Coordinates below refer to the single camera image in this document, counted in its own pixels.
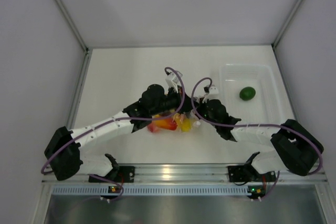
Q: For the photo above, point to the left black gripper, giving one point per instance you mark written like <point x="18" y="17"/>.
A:
<point x="178" y="96"/>

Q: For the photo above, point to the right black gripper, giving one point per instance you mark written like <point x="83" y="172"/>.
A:
<point x="202" y="104"/>

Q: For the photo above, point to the clear zip top bag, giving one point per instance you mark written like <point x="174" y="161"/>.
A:
<point x="194" y="121"/>

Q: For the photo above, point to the yellow fake corn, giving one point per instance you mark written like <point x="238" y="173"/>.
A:
<point x="183" y="122"/>

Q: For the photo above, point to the green fake lime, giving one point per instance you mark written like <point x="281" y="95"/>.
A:
<point x="247" y="93"/>

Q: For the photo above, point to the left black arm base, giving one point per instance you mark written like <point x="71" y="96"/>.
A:
<point x="118" y="174"/>

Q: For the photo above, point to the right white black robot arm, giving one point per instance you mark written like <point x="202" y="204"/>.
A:
<point x="290" y="146"/>

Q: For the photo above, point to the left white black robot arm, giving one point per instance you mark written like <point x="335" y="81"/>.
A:
<point x="66" y="151"/>

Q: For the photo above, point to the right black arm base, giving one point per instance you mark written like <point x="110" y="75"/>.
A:
<point x="242" y="174"/>

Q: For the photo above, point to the orange yellow fake peach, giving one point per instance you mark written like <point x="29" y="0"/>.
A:
<point x="166" y="124"/>

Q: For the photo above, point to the red fake tomato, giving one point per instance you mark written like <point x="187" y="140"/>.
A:
<point x="153" y="128"/>

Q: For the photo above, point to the white plastic basket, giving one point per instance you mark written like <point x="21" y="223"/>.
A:
<point x="264" y="108"/>

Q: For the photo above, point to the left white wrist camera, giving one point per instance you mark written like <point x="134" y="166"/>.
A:
<point x="172" y="79"/>

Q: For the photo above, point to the aluminium mounting rail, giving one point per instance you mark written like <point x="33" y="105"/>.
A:
<point x="191" y="173"/>

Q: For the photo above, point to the white slotted cable duct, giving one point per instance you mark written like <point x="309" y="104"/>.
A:
<point x="156" y="190"/>

